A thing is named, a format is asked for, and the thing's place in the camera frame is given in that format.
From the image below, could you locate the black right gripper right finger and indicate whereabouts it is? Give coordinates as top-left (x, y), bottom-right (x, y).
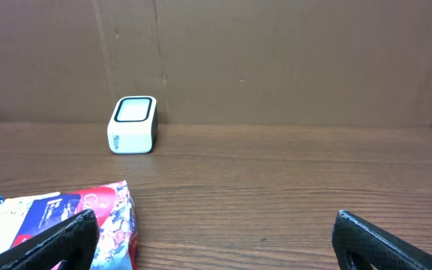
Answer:
top-left (331, 210), bottom-right (432, 270)

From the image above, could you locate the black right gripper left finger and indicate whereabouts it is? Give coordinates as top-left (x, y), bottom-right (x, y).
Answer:
top-left (0, 209), bottom-right (99, 270)

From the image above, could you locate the red purple Carefree pack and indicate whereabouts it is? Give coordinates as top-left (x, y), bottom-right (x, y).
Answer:
top-left (11, 181), bottom-right (139, 270)

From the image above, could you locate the white barcode scanner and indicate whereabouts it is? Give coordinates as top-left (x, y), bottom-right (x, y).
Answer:
top-left (106, 96), bottom-right (158, 155)

